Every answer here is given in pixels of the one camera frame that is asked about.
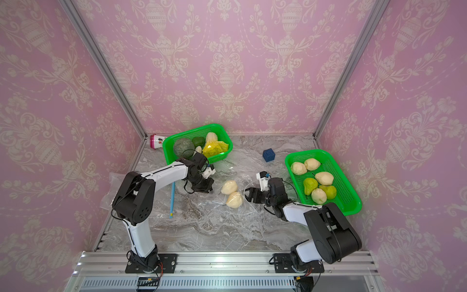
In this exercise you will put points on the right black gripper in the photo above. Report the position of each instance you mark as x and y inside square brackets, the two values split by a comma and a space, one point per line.
[258, 195]

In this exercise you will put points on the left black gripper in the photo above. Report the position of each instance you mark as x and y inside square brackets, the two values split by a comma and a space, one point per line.
[207, 188]

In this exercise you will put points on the cream pear outside bag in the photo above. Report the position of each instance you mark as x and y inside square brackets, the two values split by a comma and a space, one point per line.
[298, 168]

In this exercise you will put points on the green pear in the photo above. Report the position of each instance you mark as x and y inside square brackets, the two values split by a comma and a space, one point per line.
[310, 184]

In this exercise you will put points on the cream pear from bag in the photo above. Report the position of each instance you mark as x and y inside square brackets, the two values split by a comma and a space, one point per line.
[324, 178]

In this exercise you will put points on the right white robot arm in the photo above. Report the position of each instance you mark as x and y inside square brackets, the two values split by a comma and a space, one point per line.
[332, 235]

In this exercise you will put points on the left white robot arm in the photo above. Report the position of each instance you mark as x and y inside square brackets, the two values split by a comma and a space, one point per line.
[134, 201]

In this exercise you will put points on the yellow-green lettuce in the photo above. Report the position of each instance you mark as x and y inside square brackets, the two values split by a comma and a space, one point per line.
[214, 148]

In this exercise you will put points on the dark green melon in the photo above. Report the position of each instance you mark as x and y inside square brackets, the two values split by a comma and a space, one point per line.
[184, 148]

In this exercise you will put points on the blue cube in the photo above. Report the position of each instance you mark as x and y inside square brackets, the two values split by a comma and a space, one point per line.
[269, 155]

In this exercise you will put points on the green basket with produce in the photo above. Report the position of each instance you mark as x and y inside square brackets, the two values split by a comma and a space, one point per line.
[202, 131]

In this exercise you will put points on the pink white bottle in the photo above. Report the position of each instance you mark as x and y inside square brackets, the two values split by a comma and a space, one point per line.
[156, 141]

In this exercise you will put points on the empty green basket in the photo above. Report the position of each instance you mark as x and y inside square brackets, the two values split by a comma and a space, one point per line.
[347, 199]

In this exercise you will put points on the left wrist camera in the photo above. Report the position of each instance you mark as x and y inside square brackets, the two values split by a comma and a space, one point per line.
[209, 171]

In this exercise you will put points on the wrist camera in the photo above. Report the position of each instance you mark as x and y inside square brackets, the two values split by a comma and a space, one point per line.
[209, 171]
[263, 178]

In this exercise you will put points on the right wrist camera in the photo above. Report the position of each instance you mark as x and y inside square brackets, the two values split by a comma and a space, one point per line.
[263, 178]

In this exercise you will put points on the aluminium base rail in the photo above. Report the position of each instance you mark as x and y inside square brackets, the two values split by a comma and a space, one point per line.
[236, 271]

